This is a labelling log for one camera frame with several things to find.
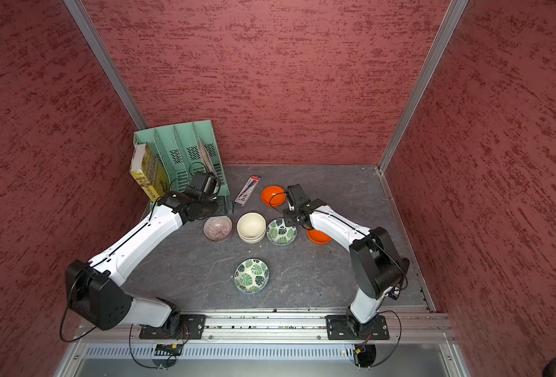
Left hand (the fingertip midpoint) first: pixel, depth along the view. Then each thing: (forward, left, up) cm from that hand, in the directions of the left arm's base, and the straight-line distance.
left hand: (220, 210), depth 82 cm
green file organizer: (+39, +25, -5) cm, 47 cm away
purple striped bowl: (+1, +4, -15) cm, 16 cm away
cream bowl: (-1, -10, -15) cm, 18 cm away
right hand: (+3, -26, -10) cm, 28 cm away
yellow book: (+14, +29, +5) cm, 33 cm away
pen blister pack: (+23, -5, -17) cm, 29 cm away
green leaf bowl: (0, -22, -17) cm, 27 cm away
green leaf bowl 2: (-18, -11, -16) cm, 27 cm away
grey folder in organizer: (+29, +12, -4) cm, 32 cm away
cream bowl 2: (+4, -10, -11) cm, 15 cm away
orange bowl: (+17, -18, -14) cm, 29 cm away
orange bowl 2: (-5, -36, -11) cm, 38 cm away
